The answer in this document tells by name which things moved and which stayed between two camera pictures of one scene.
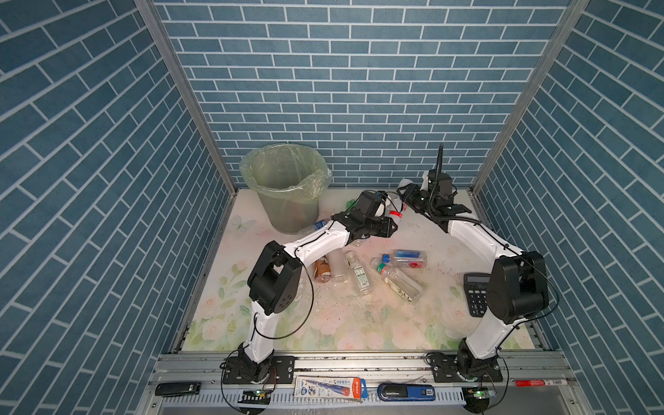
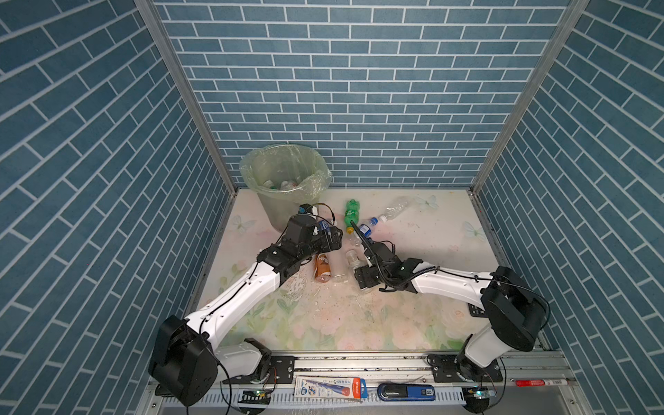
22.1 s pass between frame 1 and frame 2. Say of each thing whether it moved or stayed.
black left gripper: moved
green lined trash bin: stayed
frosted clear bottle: stayed
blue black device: stayed
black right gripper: moved
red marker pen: stayed
